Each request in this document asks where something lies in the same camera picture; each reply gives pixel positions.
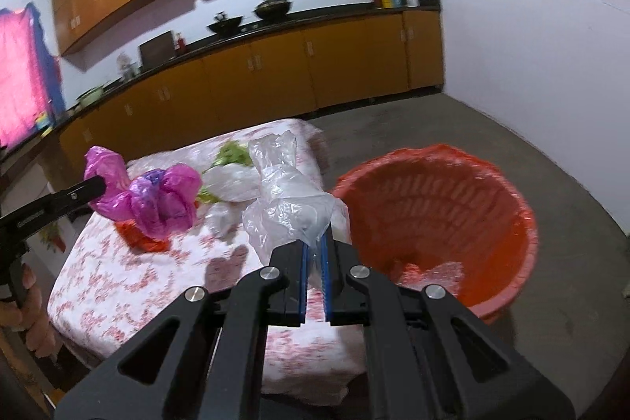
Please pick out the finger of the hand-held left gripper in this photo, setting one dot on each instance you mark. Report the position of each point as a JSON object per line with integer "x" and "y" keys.
{"x": 74, "y": 196}

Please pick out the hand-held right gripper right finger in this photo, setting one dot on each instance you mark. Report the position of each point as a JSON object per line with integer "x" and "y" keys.
{"x": 326, "y": 282}

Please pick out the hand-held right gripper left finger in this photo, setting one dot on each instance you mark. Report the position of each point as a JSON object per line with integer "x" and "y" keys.
{"x": 304, "y": 282}

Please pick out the pink plastic bag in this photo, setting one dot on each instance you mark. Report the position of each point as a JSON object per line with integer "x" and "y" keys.
{"x": 162, "y": 198}

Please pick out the orange lined waste basket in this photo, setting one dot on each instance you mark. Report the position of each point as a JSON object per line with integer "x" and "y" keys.
{"x": 433, "y": 203}

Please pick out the person's left hand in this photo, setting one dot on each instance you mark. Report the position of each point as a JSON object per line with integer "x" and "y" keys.
{"x": 34, "y": 316}

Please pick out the colourful small box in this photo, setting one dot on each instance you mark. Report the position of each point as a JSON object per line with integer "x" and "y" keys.
{"x": 44, "y": 121}

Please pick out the red plastic bag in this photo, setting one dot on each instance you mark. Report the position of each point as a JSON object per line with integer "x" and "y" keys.
{"x": 142, "y": 240}

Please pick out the table with floral tablecloth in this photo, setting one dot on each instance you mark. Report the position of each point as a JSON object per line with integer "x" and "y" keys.
{"x": 98, "y": 282}

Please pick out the green pot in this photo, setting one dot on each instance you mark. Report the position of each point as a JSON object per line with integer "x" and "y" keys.
{"x": 90, "y": 96}

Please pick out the small clear plastic bag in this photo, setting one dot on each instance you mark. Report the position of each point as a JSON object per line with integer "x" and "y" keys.
{"x": 221, "y": 220}

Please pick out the white plastic bag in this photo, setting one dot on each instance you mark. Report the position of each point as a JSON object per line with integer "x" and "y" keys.
{"x": 231, "y": 181}

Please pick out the pink and blue cloth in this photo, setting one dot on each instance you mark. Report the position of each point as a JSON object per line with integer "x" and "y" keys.
{"x": 22, "y": 75}

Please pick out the glass jar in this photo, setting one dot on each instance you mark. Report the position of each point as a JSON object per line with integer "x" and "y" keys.
{"x": 127, "y": 68}

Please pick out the green plastic bag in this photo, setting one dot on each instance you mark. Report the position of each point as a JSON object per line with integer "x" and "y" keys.
{"x": 234, "y": 154}

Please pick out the brown cutting board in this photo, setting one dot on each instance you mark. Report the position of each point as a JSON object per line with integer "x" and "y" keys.
{"x": 156, "y": 48}

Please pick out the red bottle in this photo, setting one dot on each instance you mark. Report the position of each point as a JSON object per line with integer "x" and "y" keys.
{"x": 181, "y": 44}

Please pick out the orange lower kitchen cabinets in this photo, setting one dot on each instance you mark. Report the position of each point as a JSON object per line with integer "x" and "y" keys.
{"x": 275, "y": 70}

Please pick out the black kitchen countertop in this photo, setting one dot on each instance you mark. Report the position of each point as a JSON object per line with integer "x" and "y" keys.
{"x": 325, "y": 11}

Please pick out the black wok with lid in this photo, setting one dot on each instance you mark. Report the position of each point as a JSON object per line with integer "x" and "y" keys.
{"x": 273, "y": 9}

